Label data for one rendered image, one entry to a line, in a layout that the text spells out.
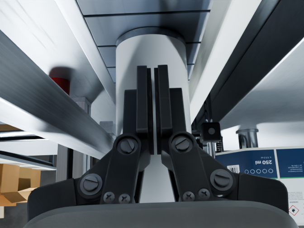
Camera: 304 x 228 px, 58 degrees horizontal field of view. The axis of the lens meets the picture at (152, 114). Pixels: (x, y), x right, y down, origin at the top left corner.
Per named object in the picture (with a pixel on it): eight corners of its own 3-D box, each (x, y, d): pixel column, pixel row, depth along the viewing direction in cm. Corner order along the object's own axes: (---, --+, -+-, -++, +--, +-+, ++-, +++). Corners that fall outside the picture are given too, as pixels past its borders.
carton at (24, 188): (45, 168, 317) (43, 201, 308) (6, 169, 316) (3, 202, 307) (28, 165, 273) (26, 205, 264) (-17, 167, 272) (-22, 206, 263)
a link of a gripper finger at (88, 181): (88, 214, 13) (100, 101, 17) (155, 212, 13) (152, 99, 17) (69, 192, 10) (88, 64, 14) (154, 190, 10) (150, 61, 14)
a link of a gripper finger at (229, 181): (159, 212, 13) (155, 99, 17) (226, 210, 13) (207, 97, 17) (158, 190, 10) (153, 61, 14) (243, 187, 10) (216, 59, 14)
